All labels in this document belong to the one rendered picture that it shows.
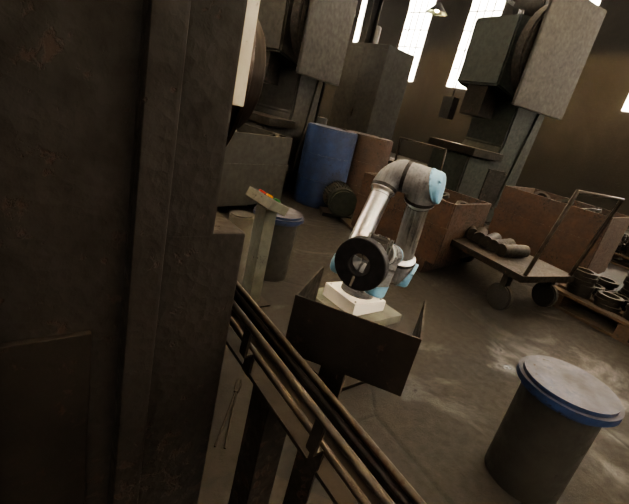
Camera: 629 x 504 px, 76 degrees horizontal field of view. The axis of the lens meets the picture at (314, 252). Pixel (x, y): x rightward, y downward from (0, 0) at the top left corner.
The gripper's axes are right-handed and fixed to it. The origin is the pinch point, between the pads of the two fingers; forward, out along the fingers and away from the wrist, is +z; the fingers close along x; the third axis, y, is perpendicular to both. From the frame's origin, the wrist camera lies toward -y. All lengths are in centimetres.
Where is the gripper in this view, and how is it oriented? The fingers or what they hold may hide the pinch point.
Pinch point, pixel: (363, 257)
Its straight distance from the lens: 114.3
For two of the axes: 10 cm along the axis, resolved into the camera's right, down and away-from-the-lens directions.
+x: 8.5, 3.5, -3.9
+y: 3.4, -9.3, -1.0
